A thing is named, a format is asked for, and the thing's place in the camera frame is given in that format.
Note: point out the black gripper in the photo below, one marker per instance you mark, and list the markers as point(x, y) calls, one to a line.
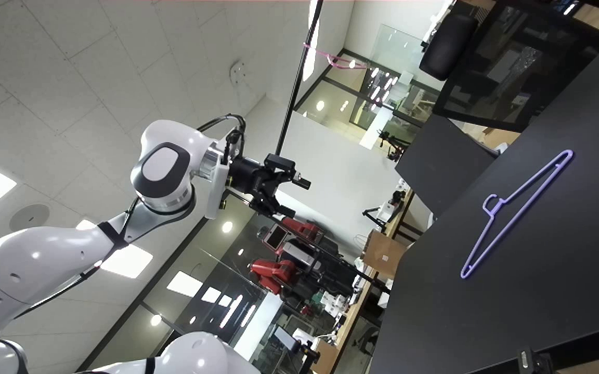
point(248, 177)

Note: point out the pink clothes hanger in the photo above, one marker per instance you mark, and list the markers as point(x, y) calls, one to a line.
point(342, 63)

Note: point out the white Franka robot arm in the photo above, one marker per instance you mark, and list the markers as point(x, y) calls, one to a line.
point(36, 261)

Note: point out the purple clothes hanger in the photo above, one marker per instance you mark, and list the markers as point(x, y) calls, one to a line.
point(466, 270)

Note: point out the light wooden table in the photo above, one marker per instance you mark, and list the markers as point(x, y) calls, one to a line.
point(385, 252)

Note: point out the black flat panel board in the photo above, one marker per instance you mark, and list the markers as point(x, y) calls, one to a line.
point(446, 166)

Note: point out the black mesh office chair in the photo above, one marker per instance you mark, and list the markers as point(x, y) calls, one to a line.
point(448, 44)

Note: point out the round ceiling smoke detector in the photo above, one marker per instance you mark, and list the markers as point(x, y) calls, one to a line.
point(30, 217)

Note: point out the black metal clothes rail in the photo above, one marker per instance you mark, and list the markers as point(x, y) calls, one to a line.
point(298, 75)

